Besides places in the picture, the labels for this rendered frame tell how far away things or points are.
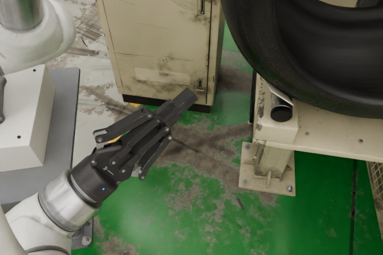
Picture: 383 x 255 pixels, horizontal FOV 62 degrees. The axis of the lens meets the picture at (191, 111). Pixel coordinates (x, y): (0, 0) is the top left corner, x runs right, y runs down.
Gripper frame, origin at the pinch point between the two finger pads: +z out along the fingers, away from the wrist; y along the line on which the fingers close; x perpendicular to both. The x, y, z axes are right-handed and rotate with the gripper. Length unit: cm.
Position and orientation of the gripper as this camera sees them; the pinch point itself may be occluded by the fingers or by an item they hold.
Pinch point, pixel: (177, 106)
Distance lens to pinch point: 54.9
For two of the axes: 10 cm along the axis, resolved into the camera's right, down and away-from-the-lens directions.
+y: 4.9, 6.3, 6.0
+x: 4.4, 4.1, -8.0
